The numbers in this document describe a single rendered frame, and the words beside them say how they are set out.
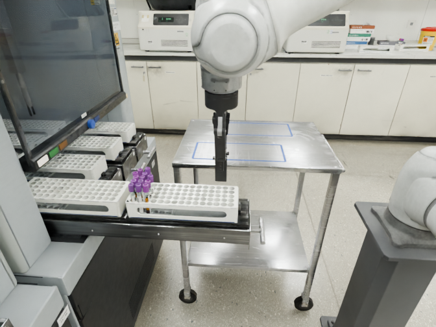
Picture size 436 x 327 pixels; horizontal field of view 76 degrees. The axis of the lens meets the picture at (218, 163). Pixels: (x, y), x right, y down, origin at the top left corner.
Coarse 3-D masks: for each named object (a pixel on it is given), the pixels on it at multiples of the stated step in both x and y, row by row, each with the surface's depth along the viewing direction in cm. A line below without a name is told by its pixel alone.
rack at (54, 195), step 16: (32, 192) 77; (48, 192) 78; (64, 192) 78; (80, 192) 77; (96, 192) 78; (112, 192) 77; (128, 192) 81; (48, 208) 77; (64, 208) 80; (80, 208) 80; (96, 208) 80; (112, 208) 75
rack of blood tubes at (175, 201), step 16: (160, 192) 77; (176, 192) 78; (192, 192) 77; (208, 192) 77; (224, 192) 79; (128, 208) 74; (160, 208) 77; (176, 208) 73; (192, 208) 73; (208, 208) 72; (224, 208) 72
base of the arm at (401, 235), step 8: (376, 208) 95; (384, 208) 94; (376, 216) 93; (384, 216) 90; (392, 216) 86; (384, 224) 88; (392, 224) 86; (400, 224) 83; (392, 232) 85; (400, 232) 84; (408, 232) 82; (416, 232) 81; (424, 232) 80; (392, 240) 83; (400, 240) 82; (408, 240) 82; (416, 240) 81; (424, 240) 81; (432, 240) 81
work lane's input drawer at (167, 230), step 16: (240, 208) 78; (48, 224) 77; (64, 224) 77; (80, 224) 76; (96, 224) 76; (112, 224) 75; (128, 224) 75; (144, 224) 75; (160, 224) 75; (176, 224) 75; (192, 224) 74; (208, 224) 74; (224, 224) 74; (240, 224) 73; (176, 240) 76; (192, 240) 76; (208, 240) 75; (224, 240) 75; (240, 240) 74
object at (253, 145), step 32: (192, 128) 128; (256, 128) 128; (288, 128) 128; (192, 160) 102; (256, 160) 102; (288, 160) 102; (320, 160) 102; (256, 224) 152; (288, 224) 152; (320, 224) 111; (192, 256) 132; (224, 256) 132; (256, 256) 132; (288, 256) 132
